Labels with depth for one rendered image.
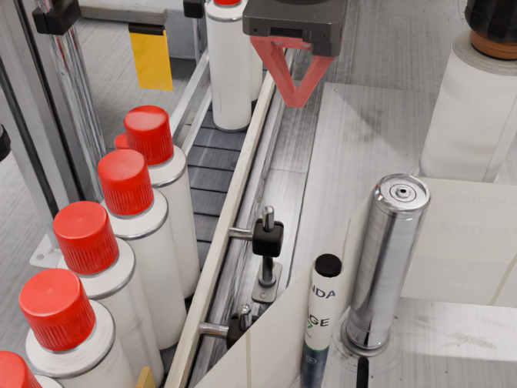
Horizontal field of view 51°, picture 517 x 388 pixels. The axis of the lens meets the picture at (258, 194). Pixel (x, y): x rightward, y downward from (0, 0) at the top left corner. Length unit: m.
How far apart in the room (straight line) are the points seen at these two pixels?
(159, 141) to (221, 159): 0.28
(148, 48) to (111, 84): 0.48
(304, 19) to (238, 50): 0.29
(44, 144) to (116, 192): 0.19
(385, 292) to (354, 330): 0.07
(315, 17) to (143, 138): 0.15
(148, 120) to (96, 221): 0.10
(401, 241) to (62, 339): 0.23
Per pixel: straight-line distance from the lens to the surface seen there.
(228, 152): 0.69
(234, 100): 0.68
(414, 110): 0.78
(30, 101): 0.52
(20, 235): 0.71
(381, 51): 1.01
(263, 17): 0.37
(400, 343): 0.53
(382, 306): 0.45
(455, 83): 0.56
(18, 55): 0.49
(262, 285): 0.60
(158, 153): 0.41
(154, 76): 0.46
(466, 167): 0.60
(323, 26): 0.36
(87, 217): 0.34
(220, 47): 0.65
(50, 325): 0.31
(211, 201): 0.62
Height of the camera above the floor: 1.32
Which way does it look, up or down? 45 degrees down
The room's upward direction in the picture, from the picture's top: straight up
